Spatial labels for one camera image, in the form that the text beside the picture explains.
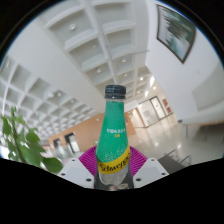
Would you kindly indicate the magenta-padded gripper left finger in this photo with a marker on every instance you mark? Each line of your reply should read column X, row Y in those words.
column 87, row 163

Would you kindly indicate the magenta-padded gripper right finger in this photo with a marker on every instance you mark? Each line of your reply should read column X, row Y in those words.
column 138, row 163

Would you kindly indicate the green plastic drink bottle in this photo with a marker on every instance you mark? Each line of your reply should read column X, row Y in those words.
column 112, row 143

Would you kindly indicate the row of black chairs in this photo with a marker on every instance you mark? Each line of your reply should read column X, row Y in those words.
column 173, row 152

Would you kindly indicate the green leafy potted plant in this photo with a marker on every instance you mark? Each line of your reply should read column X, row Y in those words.
column 31, row 150

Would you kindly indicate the black-framed glass door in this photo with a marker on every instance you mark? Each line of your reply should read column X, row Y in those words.
column 156, row 108

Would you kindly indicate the dark framed landscape picture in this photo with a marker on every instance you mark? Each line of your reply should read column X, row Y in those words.
column 175, row 31

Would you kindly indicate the recessed ceiling lights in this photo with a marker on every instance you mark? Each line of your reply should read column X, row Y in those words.
column 72, row 26

